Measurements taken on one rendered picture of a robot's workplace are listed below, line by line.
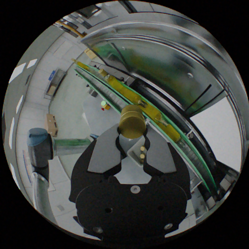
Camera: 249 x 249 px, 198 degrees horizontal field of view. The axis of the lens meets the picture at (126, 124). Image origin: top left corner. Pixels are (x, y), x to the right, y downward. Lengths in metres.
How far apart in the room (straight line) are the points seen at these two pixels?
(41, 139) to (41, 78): 6.04
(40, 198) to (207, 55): 0.52
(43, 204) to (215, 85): 0.53
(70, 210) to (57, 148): 3.32
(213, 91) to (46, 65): 6.23
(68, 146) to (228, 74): 0.57
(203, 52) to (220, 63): 0.04
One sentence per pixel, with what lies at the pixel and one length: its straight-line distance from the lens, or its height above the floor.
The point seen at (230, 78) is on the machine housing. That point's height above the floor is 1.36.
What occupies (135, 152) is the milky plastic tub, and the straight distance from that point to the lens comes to 0.70.
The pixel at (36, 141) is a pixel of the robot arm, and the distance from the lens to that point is 0.33.
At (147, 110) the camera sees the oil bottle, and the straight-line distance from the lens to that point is 0.47.
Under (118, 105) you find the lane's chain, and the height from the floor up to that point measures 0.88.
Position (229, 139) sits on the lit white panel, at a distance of 0.37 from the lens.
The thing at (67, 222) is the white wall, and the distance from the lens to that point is 3.65.
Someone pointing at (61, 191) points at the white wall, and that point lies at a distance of 3.62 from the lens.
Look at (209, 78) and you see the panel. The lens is 0.23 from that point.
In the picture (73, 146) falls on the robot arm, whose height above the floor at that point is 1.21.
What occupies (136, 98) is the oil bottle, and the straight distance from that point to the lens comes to 0.48.
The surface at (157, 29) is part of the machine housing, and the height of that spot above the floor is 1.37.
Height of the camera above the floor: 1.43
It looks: 68 degrees down
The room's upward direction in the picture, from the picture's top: 76 degrees counter-clockwise
